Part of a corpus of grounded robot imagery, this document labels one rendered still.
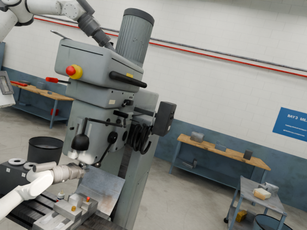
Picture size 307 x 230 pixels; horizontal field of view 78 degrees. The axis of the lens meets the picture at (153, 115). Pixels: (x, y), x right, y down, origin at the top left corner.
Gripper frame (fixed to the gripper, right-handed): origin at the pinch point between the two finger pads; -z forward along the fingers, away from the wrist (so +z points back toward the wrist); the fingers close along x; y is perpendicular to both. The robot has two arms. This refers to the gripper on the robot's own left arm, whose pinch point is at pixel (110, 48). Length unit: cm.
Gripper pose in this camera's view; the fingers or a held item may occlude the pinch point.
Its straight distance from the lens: 108.1
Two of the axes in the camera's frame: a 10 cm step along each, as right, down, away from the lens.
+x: 3.6, 2.2, -9.1
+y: 6.8, -7.2, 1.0
